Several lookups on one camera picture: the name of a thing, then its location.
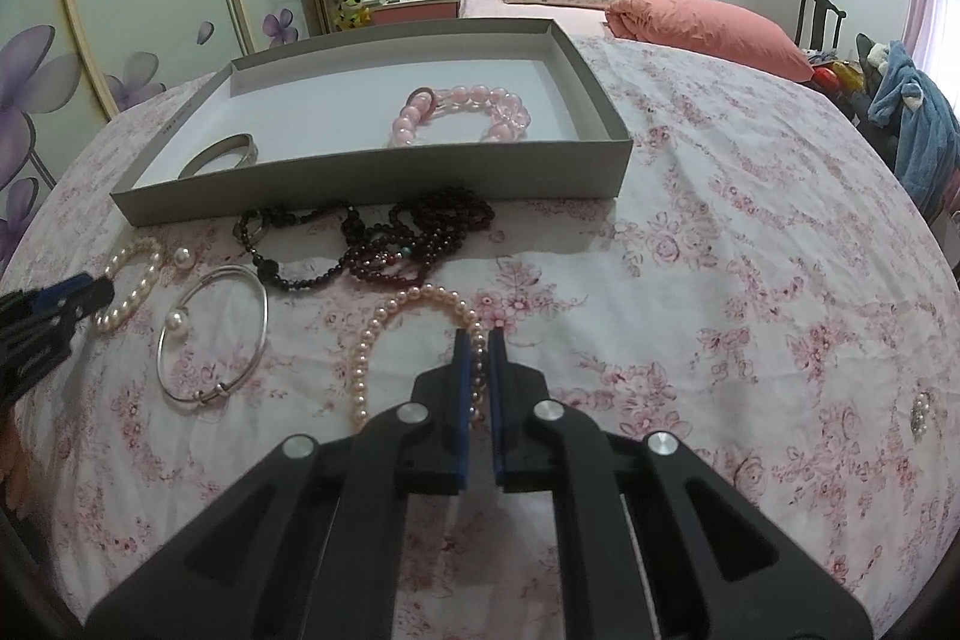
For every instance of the grey cardboard box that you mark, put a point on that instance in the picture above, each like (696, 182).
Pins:
(390, 171)

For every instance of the wide silver bangle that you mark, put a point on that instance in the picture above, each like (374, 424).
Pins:
(229, 145)

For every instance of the single white pearl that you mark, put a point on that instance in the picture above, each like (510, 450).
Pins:
(181, 257)

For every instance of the thin silver bangle with pearl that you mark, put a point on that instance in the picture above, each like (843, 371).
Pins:
(262, 325)

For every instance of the blue garment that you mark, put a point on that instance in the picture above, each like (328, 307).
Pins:
(919, 115)

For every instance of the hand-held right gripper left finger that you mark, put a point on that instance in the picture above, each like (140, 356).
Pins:
(462, 400)

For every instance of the dark wooden chair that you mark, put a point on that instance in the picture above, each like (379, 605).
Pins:
(817, 21)

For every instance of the person's left forearm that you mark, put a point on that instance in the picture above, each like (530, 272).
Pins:
(11, 467)

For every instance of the colourful toys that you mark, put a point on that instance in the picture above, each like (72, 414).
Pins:
(836, 76)

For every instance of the pink nightstand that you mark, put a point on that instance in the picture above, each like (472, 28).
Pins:
(412, 12)

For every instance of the small pearl brooch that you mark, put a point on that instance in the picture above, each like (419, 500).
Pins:
(919, 415)

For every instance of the coral pink pillow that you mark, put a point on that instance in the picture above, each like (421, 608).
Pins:
(705, 29)

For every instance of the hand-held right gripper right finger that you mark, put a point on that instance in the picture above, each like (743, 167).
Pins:
(496, 400)

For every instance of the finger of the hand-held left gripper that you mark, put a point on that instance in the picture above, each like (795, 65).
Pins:
(86, 306)
(64, 293)

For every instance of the floral pink bedsheet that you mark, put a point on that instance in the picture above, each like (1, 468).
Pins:
(735, 250)

